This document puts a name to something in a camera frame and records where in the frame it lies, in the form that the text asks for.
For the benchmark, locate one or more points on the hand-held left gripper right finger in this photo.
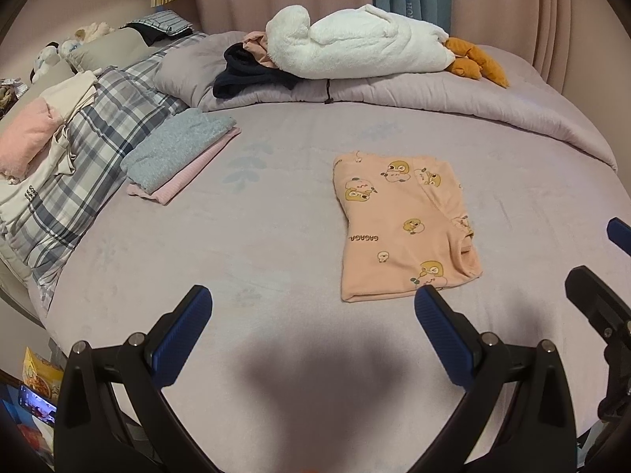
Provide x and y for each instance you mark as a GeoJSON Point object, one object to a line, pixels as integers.
{"type": "Point", "coordinates": [443, 340]}

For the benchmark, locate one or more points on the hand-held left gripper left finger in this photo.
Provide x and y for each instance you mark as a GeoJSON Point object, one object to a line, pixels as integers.
{"type": "Point", "coordinates": [182, 340]}

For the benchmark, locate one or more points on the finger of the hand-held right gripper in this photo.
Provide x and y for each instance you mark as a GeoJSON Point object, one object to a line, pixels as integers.
{"type": "Point", "coordinates": [591, 295]}
{"type": "Point", "coordinates": [618, 230]}

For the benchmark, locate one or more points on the orange printed shirt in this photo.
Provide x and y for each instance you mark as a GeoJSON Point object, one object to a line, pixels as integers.
{"type": "Point", "coordinates": [394, 246]}

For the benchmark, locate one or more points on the lavender bed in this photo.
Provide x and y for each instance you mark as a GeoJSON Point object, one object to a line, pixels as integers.
{"type": "Point", "coordinates": [246, 231]}

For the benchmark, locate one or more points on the yellow snack packet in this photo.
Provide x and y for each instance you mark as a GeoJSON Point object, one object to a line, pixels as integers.
{"type": "Point", "coordinates": [42, 372]}

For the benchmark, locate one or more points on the smartphone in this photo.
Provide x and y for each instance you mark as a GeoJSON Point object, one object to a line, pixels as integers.
{"type": "Point", "coordinates": [34, 401]}

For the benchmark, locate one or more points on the folded pink cloth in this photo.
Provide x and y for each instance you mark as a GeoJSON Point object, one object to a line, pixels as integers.
{"type": "Point", "coordinates": [187, 177]}

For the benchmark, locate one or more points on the folded grey-blue towel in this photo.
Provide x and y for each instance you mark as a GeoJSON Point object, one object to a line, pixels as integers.
{"type": "Point", "coordinates": [172, 150]}

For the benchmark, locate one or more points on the plaid quilt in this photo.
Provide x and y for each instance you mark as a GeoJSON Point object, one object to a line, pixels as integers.
{"type": "Point", "coordinates": [113, 108]}

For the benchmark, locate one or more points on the lavender duvet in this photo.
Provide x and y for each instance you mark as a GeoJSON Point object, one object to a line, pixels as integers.
{"type": "Point", "coordinates": [419, 93]}

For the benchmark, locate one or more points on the pink drape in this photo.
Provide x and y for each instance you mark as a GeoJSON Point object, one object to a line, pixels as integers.
{"type": "Point", "coordinates": [517, 0]}

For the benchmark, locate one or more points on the pink fluffy garment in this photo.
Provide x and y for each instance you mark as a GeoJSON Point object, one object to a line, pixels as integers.
{"type": "Point", "coordinates": [24, 133]}

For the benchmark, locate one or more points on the navy garment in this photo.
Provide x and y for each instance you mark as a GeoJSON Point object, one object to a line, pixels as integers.
{"type": "Point", "coordinates": [246, 79]}

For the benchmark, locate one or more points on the cream garment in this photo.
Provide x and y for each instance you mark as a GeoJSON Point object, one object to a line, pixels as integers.
{"type": "Point", "coordinates": [69, 91]}

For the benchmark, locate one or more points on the floral patterned cloth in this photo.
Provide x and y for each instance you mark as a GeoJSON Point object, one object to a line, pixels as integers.
{"type": "Point", "coordinates": [10, 93]}

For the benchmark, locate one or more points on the beige pillow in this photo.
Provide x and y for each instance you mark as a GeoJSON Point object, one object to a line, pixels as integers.
{"type": "Point", "coordinates": [113, 44]}

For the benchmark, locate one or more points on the white plush goose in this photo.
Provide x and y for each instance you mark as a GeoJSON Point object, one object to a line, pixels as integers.
{"type": "Point", "coordinates": [355, 44]}

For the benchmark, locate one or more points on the white plush dog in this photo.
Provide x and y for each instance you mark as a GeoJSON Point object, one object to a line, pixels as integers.
{"type": "Point", "coordinates": [44, 61]}

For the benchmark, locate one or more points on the striped pillow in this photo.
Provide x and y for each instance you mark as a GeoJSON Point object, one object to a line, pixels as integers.
{"type": "Point", "coordinates": [160, 22]}

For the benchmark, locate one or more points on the cream plush toy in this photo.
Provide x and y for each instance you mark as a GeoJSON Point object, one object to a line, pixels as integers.
{"type": "Point", "coordinates": [91, 29]}

